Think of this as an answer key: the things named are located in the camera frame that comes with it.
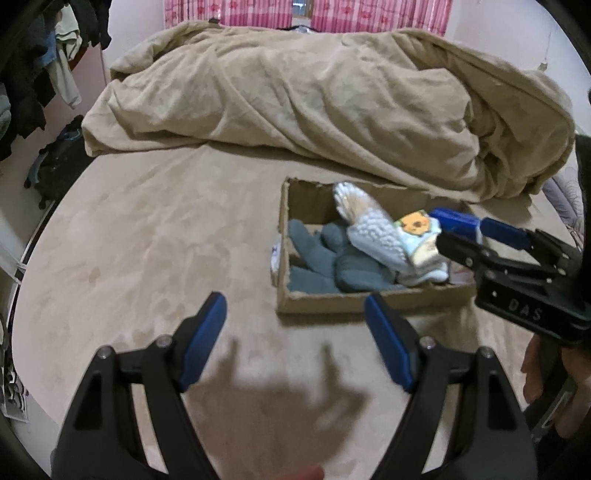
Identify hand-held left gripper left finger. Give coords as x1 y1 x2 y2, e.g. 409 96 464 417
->
51 291 228 480

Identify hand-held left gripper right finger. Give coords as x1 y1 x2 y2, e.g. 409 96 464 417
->
364 293 539 480

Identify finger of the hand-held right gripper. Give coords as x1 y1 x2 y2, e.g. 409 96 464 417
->
428 208 500 278
481 219 581 274

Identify white fluffy socks pack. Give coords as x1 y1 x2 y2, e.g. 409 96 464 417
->
332 181 451 286

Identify cardboard box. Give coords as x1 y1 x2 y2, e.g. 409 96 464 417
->
274 178 478 315

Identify grey sock with pale stripe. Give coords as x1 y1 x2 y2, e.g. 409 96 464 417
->
288 219 337 278

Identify person's right hand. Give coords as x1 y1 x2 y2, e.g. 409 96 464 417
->
521 335 591 439

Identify white floral cushion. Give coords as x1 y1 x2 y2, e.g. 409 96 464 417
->
542 166 586 241

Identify beige duvet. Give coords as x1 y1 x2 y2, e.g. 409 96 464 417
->
83 21 575 204

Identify white shoe rack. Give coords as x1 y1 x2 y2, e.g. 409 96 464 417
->
0 203 56 422

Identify pink curtain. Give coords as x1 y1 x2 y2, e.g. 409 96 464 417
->
164 0 294 27
311 0 453 38

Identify black backpack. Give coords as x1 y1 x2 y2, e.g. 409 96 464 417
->
24 115 90 205

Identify hanging dark clothes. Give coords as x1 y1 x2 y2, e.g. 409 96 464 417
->
0 0 112 160

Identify white wall cord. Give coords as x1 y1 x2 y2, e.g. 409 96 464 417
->
538 32 556 73

